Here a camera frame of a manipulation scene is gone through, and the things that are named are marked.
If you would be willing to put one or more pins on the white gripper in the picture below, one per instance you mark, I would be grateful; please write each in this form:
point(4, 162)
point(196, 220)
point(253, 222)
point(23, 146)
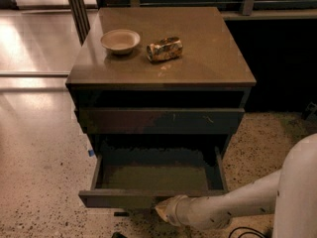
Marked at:
point(173, 209)

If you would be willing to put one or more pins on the drawer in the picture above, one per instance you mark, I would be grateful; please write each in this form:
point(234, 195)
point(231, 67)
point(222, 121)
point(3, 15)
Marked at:
point(159, 121)
point(142, 178)

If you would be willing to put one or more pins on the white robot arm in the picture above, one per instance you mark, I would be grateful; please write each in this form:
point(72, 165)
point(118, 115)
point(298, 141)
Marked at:
point(290, 194)

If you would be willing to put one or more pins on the dark grey drawer cabinet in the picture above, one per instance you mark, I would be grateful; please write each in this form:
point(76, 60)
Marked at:
point(159, 78)

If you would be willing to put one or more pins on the dark object bottom edge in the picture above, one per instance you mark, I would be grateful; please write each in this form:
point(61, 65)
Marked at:
point(118, 235)

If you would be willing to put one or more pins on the blue tape piece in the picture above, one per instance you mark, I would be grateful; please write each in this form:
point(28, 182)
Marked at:
point(91, 153)

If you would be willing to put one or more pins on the crushed golden drink can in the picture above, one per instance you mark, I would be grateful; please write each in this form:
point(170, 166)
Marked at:
point(165, 49)

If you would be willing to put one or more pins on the dark object at right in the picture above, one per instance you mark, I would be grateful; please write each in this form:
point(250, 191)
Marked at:
point(309, 110)

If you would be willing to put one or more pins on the white paper bowl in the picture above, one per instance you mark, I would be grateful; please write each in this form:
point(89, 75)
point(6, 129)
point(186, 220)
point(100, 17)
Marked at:
point(120, 41)

